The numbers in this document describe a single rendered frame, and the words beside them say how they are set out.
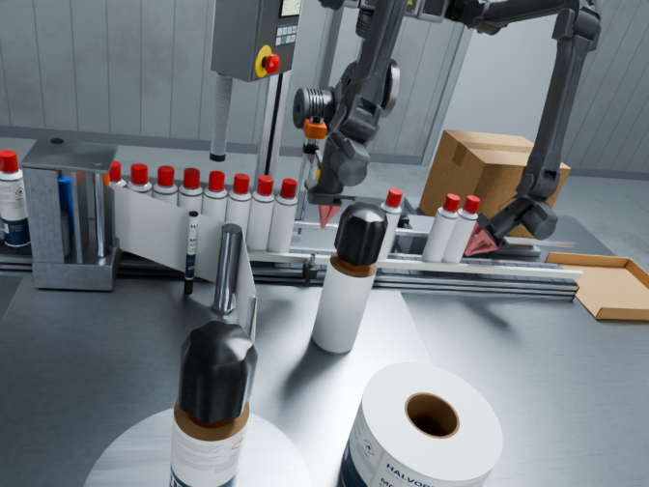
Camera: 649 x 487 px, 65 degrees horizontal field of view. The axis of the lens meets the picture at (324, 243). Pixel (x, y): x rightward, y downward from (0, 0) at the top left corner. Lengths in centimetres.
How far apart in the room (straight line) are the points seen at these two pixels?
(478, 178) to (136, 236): 89
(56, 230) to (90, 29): 278
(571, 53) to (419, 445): 98
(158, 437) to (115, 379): 15
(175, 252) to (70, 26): 280
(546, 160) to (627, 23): 395
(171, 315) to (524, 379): 76
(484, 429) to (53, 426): 62
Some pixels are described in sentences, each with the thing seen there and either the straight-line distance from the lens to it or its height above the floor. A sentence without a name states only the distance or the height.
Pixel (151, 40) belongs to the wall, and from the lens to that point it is 374.
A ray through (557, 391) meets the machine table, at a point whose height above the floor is 83.
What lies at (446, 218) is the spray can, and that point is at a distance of 127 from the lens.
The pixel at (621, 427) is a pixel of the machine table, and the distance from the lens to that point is 126.
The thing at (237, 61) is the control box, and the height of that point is 132.
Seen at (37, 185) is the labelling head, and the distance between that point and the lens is 101.
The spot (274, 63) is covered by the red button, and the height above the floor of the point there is 133.
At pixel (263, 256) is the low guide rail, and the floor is 91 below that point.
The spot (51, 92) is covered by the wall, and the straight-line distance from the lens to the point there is 389.
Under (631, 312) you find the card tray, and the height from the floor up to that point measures 86.
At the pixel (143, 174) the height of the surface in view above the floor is 107.
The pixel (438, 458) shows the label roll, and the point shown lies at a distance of 73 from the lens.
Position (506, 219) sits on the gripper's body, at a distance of 135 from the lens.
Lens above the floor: 157
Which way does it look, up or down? 31 degrees down
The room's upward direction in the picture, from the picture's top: 13 degrees clockwise
